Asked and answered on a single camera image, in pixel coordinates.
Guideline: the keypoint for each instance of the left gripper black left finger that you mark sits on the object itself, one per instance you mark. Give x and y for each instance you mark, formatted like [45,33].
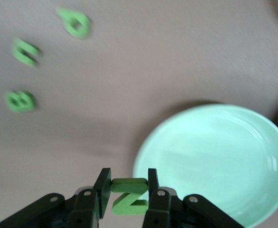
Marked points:
[81,209]

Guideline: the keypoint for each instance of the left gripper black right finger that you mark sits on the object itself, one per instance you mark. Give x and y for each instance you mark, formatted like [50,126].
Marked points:
[162,209]

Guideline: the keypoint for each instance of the green foam letter N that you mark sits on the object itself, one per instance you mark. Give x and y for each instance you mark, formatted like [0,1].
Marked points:
[129,185]

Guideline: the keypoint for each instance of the green foam letter B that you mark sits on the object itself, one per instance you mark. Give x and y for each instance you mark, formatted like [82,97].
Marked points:
[9,98]

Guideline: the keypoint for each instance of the green foam letter U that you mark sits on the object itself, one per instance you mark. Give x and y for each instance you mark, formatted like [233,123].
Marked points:
[24,59]

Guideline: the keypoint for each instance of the green foam letter P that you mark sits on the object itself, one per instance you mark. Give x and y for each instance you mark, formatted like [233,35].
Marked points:
[66,15]

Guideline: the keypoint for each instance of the green plate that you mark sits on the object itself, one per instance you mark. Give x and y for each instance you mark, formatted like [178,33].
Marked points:
[212,166]

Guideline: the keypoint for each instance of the brown table cover mat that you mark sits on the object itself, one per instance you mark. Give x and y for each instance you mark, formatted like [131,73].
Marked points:
[138,71]

